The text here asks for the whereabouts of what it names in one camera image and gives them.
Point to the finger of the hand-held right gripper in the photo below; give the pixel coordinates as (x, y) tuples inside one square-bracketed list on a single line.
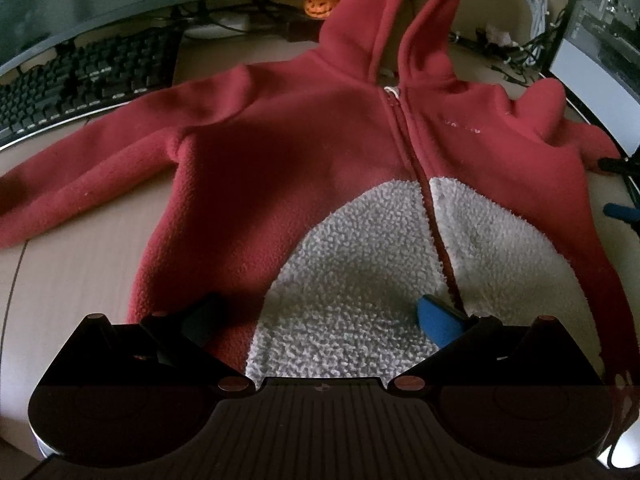
[(616, 164), (619, 211)]

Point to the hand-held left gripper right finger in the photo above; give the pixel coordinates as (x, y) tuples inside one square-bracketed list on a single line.
[(440, 324)]

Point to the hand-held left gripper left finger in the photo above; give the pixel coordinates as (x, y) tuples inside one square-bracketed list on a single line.
[(204, 321)]

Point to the red fleece hooded onesie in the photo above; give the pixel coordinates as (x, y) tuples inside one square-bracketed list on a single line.
[(310, 160)]

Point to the lit computer screen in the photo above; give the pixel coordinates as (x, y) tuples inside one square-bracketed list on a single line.
[(600, 60)]

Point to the black computer keyboard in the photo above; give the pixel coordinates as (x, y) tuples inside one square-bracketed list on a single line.
[(85, 80)]

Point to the orange pumpkin decoration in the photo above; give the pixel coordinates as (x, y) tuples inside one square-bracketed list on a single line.
[(321, 6)]

